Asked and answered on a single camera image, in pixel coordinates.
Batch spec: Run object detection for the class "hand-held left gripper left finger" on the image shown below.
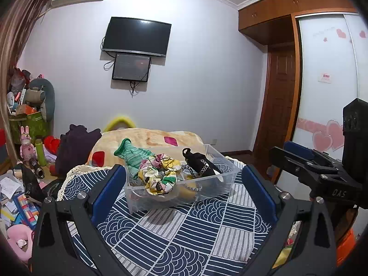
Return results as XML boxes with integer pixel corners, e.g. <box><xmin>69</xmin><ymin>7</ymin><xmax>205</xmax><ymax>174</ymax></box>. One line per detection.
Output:
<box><xmin>31</xmin><ymin>164</ymin><xmax>127</xmax><ymax>276</ymax></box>

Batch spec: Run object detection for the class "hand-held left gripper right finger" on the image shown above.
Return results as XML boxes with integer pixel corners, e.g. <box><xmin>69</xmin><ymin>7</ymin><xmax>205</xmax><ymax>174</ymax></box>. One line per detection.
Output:
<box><xmin>241</xmin><ymin>164</ymin><xmax>337</xmax><ymax>276</ymax></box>

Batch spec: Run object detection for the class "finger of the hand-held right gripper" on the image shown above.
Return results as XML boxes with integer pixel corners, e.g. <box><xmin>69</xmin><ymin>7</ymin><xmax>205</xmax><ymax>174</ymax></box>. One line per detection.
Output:
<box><xmin>283</xmin><ymin>141</ymin><xmax>345</xmax><ymax>173</ymax></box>
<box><xmin>269</xmin><ymin>147</ymin><xmax>327</xmax><ymax>191</ymax></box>

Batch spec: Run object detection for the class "clear plastic storage box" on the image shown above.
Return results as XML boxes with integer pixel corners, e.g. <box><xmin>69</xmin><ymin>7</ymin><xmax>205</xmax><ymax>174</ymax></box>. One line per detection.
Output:
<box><xmin>124</xmin><ymin>144</ymin><xmax>240</xmax><ymax>215</ymax></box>

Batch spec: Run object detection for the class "green striped cloth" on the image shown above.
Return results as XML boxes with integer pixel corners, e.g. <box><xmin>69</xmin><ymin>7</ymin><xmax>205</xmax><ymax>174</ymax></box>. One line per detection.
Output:
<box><xmin>114</xmin><ymin>138</ymin><xmax>156</xmax><ymax>179</ymax></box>

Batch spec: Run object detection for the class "floral yellow scrunchie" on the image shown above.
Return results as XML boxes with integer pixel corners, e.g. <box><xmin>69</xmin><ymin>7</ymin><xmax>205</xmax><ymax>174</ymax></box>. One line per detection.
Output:
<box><xmin>138</xmin><ymin>153</ymin><xmax>182</xmax><ymax>195</ymax></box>

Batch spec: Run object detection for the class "black and white chain bag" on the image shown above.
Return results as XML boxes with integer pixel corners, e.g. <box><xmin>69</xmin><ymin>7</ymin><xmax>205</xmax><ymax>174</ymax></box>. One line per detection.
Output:
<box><xmin>182</xmin><ymin>148</ymin><xmax>225</xmax><ymax>192</ymax></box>

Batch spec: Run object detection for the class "green and yellow sponge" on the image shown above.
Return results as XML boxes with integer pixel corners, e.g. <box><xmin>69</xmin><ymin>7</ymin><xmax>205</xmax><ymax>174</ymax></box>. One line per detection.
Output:
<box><xmin>179</xmin><ymin>180</ymin><xmax>219</xmax><ymax>199</ymax></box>

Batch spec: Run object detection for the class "pink heart decal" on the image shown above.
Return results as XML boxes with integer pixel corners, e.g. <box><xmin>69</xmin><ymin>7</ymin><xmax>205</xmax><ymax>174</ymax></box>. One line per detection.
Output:
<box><xmin>313</xmin><ymin>119</ymin><xmax>345</xmax><ymax>152</ymax></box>

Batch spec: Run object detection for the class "brown wooden door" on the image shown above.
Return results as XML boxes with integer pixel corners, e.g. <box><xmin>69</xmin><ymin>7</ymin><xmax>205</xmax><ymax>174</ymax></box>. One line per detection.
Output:
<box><xmin>253</xmin><ymin>44</ymin><xmax>297</xmax><ymax>163</ymax></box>

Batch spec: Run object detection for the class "dark purple plush toy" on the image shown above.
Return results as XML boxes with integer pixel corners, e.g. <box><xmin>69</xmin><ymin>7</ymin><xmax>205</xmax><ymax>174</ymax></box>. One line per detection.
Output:
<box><xmin>55</xmin><ymin>124</ymin><xmax>103</xmax><ymax>176</ymax></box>

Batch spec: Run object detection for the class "yellow cloth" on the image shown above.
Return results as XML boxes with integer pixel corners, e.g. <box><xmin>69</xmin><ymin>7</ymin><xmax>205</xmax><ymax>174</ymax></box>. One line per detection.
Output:
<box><xmin>273</xmin><ymin>246</ymin><xmax>294</xmax><ymax>268</ymax></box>

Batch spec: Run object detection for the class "red plush toy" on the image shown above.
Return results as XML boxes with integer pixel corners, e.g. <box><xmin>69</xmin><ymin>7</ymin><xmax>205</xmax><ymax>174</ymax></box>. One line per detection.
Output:
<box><xmin>44</xmin><ymin>136</ymin><xmax>61</xmax><ymax>156</ymax></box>

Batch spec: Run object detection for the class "beige printed blanket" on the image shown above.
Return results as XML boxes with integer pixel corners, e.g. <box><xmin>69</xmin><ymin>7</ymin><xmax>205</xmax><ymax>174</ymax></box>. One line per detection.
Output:
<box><xmin>87</xmin><ymin>128</ymin><xmax>206</xmax><ymax>168</ymax></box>

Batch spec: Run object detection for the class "black flashlight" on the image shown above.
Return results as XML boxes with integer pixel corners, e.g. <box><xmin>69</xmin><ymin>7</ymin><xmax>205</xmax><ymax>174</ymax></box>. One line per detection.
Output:
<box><xmin>29</xmin><ymin>158</ymin><xmax>45</xmax><ymax>179</ymax></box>

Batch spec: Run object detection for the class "green bottle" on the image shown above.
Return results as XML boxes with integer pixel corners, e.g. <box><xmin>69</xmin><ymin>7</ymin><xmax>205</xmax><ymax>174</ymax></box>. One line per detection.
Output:
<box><xmin>35</xmin><ymin>139</ymin><xmax>48</xmax><ymax>167</ymax></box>

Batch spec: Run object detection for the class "blue patterned tablecloth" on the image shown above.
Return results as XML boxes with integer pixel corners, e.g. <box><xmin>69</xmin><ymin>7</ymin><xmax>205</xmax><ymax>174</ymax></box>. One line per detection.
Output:
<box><xmin>56</xmin><ymin>157</ymin><xmax>302</xmax><ymax>276</ymax></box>

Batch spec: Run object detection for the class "pink rabbit figure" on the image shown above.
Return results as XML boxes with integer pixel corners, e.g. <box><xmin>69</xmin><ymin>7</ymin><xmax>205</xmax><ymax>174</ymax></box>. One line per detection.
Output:
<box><xmin>20</xmin><ymin>126</ymin><xmax>37</xmax><ymax>162</ymax></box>

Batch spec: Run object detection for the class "pile of papers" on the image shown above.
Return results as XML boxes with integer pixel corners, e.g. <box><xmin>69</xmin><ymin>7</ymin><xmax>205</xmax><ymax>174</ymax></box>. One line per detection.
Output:
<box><xmin>0</xmin><ymin>172</ymin><xmax>40</xmax><ymax>228</ymax></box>

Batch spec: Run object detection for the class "pink plush cushion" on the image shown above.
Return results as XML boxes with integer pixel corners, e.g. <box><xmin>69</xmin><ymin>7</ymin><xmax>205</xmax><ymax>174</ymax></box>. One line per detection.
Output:
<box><xmin>6</xmin><ymin>226</ymin><xmax>35</xmax><ymax>261</ymax></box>

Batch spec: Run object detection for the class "wooden wardrobe with white doors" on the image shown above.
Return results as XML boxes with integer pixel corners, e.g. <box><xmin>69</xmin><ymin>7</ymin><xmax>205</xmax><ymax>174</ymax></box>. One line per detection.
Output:
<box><xmin>238</xmin><ymin>0</ymin><xmax>368</xmax><ymax>189</ymax></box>

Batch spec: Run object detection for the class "grey plush toy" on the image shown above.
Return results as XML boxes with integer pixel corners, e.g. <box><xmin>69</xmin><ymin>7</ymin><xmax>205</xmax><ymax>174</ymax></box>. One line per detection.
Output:
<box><xmin>28</xmin><ymin>78</ymin><xmax>55</xmax><ymax>123</ymax></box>

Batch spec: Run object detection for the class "small black wall monitor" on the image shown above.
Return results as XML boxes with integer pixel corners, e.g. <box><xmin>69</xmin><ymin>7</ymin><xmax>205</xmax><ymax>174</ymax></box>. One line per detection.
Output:
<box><xmin>112</xmin><ymin>53</ymin><xmax>152</xmax><ymax>83</ymax></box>

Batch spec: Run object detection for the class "black wall television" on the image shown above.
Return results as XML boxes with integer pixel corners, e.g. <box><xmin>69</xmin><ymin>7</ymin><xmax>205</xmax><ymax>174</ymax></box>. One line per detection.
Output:
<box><xmin>102</xmin><ymin>17</ymin><xmax>172</xmax><ymax>58</ymax></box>

